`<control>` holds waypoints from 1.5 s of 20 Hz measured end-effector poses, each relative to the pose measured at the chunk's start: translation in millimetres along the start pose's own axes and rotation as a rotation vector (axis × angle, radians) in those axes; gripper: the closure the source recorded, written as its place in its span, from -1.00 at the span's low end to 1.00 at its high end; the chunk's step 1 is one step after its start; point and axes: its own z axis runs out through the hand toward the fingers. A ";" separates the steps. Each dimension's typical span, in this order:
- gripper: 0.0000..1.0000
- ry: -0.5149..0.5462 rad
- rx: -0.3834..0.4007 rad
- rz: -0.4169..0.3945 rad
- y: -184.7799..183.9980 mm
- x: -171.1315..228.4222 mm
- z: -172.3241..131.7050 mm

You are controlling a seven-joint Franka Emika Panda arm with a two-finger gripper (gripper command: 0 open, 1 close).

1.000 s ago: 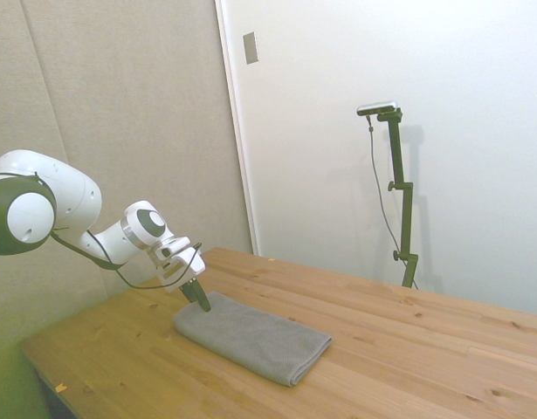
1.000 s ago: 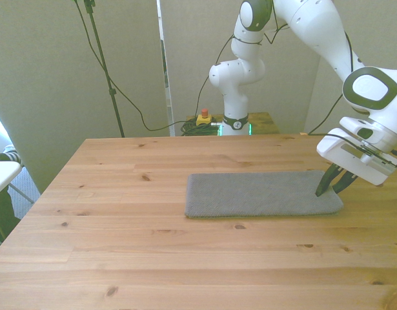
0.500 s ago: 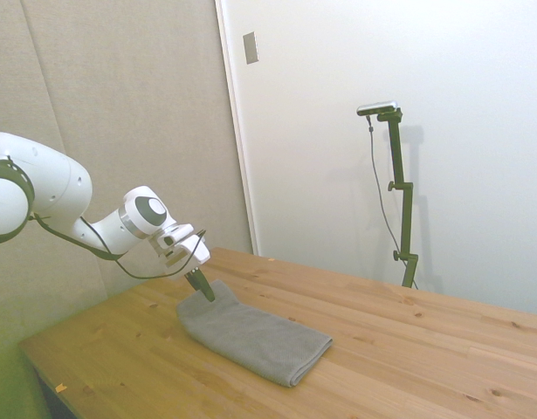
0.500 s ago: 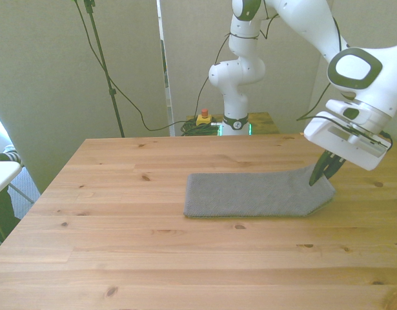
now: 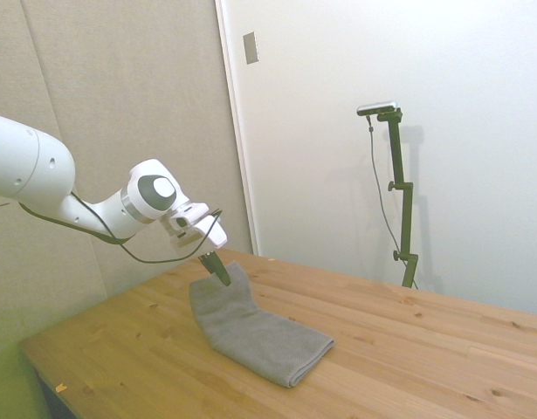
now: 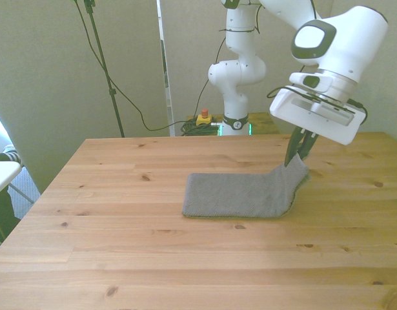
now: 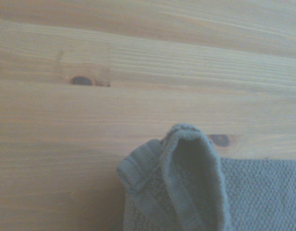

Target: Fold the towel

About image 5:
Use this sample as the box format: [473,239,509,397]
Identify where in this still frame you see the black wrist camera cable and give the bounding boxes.
[0,191,224,264]

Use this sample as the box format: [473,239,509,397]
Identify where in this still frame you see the white door frame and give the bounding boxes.
[214,0,260,257]

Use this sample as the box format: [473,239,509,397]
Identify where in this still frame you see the black camera stand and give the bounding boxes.
[376,108,420,289]

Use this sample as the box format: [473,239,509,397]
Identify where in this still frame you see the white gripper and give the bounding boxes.
[191,216,231,288]

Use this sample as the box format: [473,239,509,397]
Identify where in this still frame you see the silver bar camera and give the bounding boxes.
[356,100,399,118]

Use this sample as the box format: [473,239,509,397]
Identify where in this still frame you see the grey towel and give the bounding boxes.
[188,260,336,388]

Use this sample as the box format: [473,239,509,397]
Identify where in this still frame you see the grey wall plate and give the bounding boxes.
[242,31,259,65]

